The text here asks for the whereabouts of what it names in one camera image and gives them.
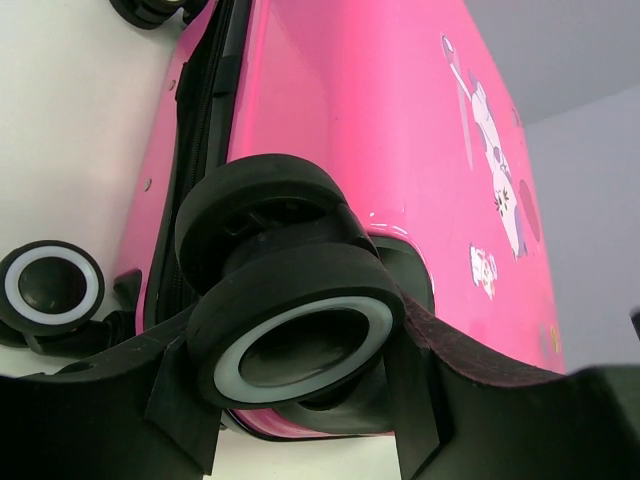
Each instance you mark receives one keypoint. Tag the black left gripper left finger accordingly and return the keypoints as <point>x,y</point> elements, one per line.
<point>130,412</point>

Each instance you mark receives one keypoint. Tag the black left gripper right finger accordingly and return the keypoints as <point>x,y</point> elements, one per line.
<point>464,411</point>

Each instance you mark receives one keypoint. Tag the pink kids suitcase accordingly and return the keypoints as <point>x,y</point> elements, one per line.
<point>283,110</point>

